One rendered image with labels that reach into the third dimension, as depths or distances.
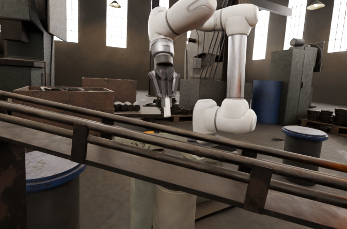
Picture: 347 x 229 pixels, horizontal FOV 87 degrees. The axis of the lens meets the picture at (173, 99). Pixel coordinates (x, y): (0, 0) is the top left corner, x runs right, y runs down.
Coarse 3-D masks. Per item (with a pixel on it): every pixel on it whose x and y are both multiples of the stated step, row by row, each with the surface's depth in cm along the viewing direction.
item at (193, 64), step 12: (192, 36) 596; (204, 36) 542; (216, 36) 561; (192, 48) 596; (204, 48) 548; (216, 48) 568; (192, 60) 597; (204, 60) 566; (216, 60) 628; (192, 72) 597; (204, 72) 616
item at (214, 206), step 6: (216, 162) 120; (222, 162) 122; (198, 198) 116; (204, 198) 118; (198, 204) 116; (204, 204) 116; (210, 204) 116; (216, 204) 117; (222, 204) 117; (198, 210) 110; (204, 210) 110; (210, 210) 111; (216, 210) 111; (222, 210) 113; (198, 216) 106; (204, 216) 107
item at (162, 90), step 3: (162, 69) 69; (162, 72) 69; (162, 75) 69; (162, 78) 69; (159, 81) 71; (162, 81) 69; (162, 84) 69; (162, 87) 68; (162, 90) 68; (162, 93) 68; (162, 96) 68
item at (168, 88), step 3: (168, 72) 70; (168, 75) 70; (168, 78) 70; (165, 81) 72; (168, 81) 70; (168, 84) 70; (168, 87) 69; (168, 90) 69; (168, 93) 69; (168, 96) 69; (171, 96) 68
